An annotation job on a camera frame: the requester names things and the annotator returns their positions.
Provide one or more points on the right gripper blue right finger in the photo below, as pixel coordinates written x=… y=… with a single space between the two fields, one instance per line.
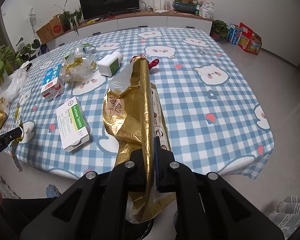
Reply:
x=162 y=160

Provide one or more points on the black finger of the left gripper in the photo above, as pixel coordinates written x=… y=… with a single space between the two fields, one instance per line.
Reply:
x=7 y=138

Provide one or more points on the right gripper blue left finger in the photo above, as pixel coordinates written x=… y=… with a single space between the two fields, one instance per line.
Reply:
x=137 y=177

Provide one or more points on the yellow candy wrapper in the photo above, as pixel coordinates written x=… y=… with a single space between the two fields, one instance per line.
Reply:
x=15 y=143

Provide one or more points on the gold foil snack bag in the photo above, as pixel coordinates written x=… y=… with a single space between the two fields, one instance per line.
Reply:
x=132 y=114

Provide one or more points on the white green tablet box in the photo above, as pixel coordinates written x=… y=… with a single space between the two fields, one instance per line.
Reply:
x=72 y=124

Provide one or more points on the blue white red carton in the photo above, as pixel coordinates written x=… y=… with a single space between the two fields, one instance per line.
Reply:
x=52 y=85

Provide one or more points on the white plastic medicine bottle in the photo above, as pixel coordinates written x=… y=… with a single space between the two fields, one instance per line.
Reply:
x=110 y=64

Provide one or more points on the blue checkered cartoon tablecloth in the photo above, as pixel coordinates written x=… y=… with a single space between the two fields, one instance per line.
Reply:
x=214 y=121

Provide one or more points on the white plastic bag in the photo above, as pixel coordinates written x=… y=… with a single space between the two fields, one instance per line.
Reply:
x=13 y=84

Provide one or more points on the blue shoe cover foot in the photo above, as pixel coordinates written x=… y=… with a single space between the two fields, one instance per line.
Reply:
x=52 y=191

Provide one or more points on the large leafy green houseplant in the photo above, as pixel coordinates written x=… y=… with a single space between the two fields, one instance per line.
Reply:
x=9 y=58

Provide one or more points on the red crumpled wrapper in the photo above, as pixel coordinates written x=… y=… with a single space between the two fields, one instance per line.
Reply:
x=150 y=65

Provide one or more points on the clear plastic bag with wrappers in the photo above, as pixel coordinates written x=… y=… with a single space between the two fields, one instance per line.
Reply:
x=80 y=62

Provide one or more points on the brown cardboard boxes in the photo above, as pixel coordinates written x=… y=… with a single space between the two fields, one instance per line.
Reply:
x=50 y=30

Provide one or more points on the white wooden tv cabinet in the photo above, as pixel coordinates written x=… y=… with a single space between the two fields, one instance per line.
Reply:
x=143 y=19

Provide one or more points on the grey patterned rug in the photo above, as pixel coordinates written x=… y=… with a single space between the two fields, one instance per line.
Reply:
x=287 y=215

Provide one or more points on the small floor potted plant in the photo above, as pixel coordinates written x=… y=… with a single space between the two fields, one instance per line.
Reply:
x=219 y=30

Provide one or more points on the potted plant on cabinet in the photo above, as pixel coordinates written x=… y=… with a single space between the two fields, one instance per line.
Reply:
x=70 y=19

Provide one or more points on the colourful boxes on floor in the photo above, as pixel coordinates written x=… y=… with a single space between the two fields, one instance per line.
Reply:
x=244 y=37

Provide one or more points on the white wifi router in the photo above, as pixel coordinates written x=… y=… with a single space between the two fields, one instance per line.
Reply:
x=160 y=8

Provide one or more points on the white bag on cabinet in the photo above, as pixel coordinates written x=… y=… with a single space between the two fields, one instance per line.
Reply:
x=206 y=9

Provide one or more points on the blue bonsai planter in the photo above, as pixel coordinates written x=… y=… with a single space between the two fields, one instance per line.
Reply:
x=184 y=6

